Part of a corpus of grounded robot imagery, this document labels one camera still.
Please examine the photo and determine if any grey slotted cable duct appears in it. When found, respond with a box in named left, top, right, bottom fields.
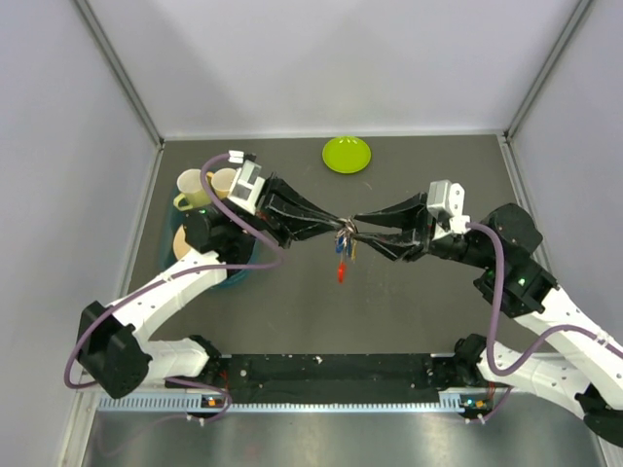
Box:
left=97, top=392, right=486, bottom=414

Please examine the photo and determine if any patterned wooden plate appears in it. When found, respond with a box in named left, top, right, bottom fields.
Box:
left=172, top=226, right=191, bottom=261

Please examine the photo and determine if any red-handled metal key holder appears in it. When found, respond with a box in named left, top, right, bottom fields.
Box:
left=335, top=217, right=358, bottom=284

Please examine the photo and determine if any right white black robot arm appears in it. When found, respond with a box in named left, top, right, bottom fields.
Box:
left=354, top=184, right=622, bottom=446

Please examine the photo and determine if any mustard yellow mug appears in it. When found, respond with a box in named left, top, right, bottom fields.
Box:
left=206, top=167, right=237, bottom=199

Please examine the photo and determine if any teal plastic basin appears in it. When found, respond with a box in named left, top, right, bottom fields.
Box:
left=158, top=183, right=259, bottom=289

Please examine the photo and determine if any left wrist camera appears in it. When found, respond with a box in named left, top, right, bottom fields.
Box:
left=227, top=150, right=265, bottom=215

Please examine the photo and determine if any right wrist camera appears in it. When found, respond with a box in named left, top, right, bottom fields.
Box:
left=426, top=180, right=470, bottom=240

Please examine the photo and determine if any aluminium frame rail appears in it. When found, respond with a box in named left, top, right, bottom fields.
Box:
left=77, top=352, right=561, bottom=394

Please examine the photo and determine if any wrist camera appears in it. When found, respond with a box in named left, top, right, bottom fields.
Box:
left=227, top=150, right=265, bottom=215
left=426, top=180, right=470, bottom=240

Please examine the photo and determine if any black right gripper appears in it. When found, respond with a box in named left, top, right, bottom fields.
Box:
left=351, top=194, right=496, bottom=269

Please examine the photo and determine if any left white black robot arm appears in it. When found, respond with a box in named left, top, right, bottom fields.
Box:
left=70, top=170, right=345, bottom=399

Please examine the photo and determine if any pale green mug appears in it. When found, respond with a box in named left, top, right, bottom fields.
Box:
left=173, top=168, right=211, bottom=212

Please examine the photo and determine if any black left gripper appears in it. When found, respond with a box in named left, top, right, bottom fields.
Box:
left=225, top=172, right=346, bottom=249

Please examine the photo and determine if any lime green plate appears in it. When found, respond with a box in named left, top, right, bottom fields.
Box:
left=321, top=136, right=372, bottom=174

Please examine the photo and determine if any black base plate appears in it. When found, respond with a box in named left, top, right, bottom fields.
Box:
left=187, top=353, right=487, bottom=390

